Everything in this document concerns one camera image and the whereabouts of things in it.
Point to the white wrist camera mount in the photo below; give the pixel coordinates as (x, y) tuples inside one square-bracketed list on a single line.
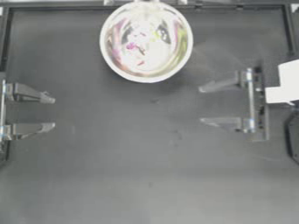
[(285, 84)]

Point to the red candy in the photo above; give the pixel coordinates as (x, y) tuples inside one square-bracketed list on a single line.
[(140, 62)]

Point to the black table frame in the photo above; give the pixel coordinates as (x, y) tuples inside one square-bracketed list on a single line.
[(57, 5)]

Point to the steel bowl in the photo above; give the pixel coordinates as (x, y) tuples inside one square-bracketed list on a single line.
[(162, 67)]

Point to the green candy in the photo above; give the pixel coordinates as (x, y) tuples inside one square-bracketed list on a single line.
[(154, 35)]

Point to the purple candy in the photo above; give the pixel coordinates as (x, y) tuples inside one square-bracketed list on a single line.
[(130, 45)]

